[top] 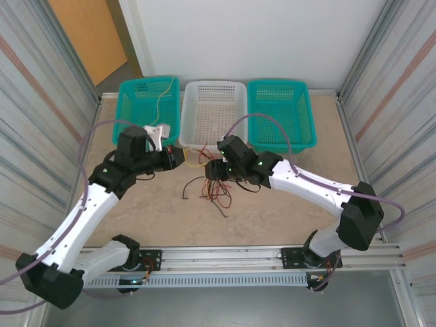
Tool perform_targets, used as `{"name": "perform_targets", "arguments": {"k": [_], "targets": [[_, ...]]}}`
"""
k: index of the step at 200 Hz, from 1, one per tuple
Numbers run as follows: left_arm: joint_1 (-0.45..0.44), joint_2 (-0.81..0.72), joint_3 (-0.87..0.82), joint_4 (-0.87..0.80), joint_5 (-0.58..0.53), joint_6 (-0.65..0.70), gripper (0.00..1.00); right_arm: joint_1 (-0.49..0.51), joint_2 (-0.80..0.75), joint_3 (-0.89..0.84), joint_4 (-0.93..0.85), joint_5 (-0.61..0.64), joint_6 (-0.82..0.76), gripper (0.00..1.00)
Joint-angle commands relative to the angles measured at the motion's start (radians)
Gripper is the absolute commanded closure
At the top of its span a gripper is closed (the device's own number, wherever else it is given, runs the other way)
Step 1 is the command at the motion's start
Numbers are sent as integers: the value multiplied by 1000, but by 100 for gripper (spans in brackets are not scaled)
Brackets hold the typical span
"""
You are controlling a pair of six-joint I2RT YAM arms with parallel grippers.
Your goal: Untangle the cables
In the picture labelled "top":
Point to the aluminium mounting rail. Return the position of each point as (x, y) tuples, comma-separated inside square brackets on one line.
[(221, 257)]

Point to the teal plastic basket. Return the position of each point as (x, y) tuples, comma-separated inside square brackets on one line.
[(122, 102), (308, 112)]

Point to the red black power lead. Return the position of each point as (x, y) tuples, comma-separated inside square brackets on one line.
[(147, 263), (328, 269)]

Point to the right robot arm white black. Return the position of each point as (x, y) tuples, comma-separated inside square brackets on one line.
[(316, 187)]

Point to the white plastic basket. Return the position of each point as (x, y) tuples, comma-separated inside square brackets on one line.
[(213, 116)]

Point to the wooden door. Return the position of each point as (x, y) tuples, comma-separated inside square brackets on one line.
[(88, 34)]

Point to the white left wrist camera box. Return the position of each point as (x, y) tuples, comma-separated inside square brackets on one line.
[(156, 134)]

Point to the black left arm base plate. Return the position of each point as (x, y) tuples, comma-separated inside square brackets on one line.
[(153, 255)]

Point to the aluminium table frame bar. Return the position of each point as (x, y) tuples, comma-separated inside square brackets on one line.
[(109, 95)]

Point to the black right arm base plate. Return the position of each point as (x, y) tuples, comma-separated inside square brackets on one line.
[(293, 255)]

